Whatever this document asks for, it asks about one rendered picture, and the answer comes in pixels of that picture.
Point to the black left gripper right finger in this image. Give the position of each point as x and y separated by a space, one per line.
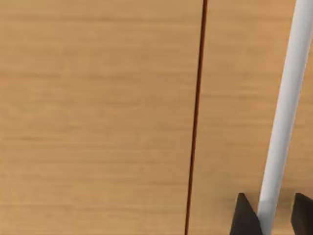
303 215

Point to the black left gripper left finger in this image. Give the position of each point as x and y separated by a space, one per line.
244 219

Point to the wooden door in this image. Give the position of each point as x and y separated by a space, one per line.
240 102
97 117

